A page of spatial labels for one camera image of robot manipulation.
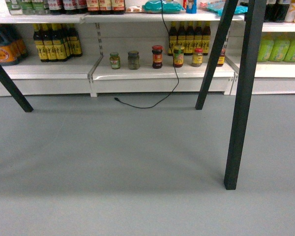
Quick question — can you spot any white bottom shelf centre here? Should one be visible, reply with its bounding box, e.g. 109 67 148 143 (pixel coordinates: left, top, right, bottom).
88 55 236 98

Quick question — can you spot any white bottom shelf left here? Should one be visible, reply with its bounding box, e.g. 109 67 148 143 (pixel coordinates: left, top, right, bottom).
3 55 100 95

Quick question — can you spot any red chili sauce jar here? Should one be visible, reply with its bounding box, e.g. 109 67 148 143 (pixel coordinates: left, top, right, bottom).
152 45 163 69

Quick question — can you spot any large oil jug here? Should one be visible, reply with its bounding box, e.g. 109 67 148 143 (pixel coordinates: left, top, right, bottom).
0 24 28 66

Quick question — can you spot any white shelf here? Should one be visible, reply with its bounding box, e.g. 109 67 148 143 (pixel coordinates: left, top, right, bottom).
88 55 236 98
227 53 295 96
0 13 87 24
3 55 100 95

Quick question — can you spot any black table leg back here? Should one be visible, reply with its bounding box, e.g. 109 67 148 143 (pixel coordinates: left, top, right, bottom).
195 0 238 110

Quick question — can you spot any black table leg left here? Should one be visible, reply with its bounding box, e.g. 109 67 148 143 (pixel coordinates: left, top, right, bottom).
0 65 33 113

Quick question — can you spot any thin black cord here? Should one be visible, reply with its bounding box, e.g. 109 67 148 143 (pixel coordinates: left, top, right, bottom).
114 0 180 109

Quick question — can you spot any dark green pickle jar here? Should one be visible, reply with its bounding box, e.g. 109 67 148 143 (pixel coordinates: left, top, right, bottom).
128 50 140 70

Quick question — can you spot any black table leg front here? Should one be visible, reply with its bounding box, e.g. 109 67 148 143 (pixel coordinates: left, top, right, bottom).
224 0 266 190

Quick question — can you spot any red lid yellow jar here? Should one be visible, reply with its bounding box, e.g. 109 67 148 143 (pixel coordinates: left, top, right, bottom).
191 48 203 67

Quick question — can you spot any vinegar bottle yellow label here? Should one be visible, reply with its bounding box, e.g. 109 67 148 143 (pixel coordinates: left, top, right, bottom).
168 21 177 56

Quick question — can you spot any yellow lid sauce jar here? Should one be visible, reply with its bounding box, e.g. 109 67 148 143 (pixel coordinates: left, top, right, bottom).
173 45 185 68

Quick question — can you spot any white bottom shelf right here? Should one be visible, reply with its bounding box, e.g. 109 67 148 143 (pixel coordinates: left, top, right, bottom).
227 53 295 96

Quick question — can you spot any white shelf board above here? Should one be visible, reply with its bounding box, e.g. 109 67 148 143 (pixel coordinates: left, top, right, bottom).
84 9 245 24

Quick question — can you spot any slotted shelf upright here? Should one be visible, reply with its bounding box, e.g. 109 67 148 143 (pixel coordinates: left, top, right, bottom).
95 23 104 56

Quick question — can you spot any white upper left shelf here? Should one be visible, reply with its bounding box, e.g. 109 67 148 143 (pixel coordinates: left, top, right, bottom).
0 13 87 24

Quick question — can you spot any black table leg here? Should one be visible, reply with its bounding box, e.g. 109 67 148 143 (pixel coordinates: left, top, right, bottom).
224 0 266 190
0 65 33 113
195 0 238 110

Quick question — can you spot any red jar behind leg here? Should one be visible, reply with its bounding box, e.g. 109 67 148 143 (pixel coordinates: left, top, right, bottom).
217 48 226 67

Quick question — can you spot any dark sauce bottle yellow label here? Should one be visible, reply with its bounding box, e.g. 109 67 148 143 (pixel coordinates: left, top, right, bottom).
33 24 49 62

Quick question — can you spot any teal snack bag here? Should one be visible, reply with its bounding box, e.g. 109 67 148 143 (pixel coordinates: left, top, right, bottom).
142 0 184 14

